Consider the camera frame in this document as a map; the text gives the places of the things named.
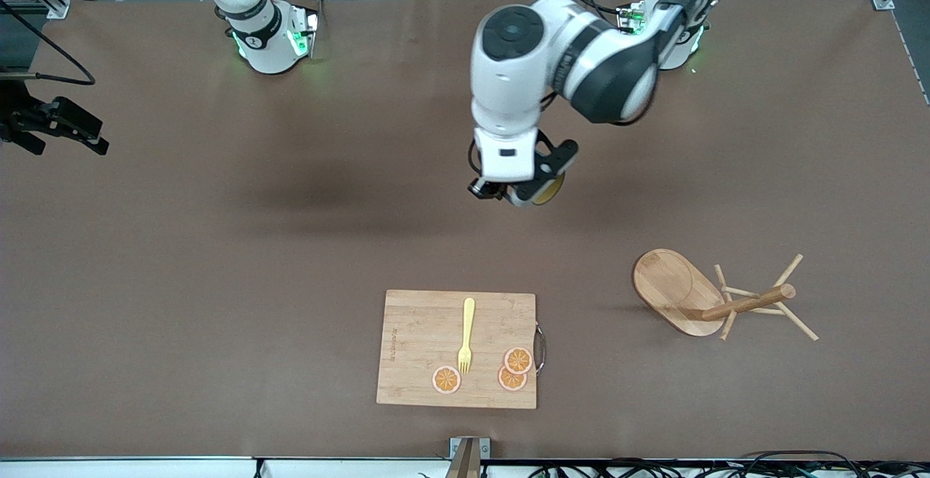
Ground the dark teal mug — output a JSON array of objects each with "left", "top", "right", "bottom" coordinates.
[{"left": 509, "top": 171, "right": 566, "bottom": 208}]

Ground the wooden mug tree rack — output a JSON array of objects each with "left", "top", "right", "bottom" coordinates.
[{"left": 632, "top": 248, "right": 820, "bottom": 341}]

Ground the yellow plastic fork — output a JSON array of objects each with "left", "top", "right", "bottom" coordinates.
[{"left": 457, "top": 298, "right": 477, "bottom": 376}]

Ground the bamboo cutting board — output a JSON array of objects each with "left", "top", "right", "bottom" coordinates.
[{"left": 376, "top": 290, "right": 546, "bottom": 410}]

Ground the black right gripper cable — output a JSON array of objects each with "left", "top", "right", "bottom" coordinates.
[{"left": 0, "top": 0, "right": 96, "bottom": 86}]

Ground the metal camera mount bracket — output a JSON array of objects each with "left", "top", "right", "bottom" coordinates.
[{"left": 449, "top": 437, "right": 491, "bottom": 478}]

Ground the white table edge rail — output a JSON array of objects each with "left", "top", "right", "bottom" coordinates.
[{"left": 0, "top": 455, "right": 451, "bottom": 478}]

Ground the black cable bundle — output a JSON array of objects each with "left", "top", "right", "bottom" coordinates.
[{"left": 530, "top": 450, "right": 930, "bottom": 478}]

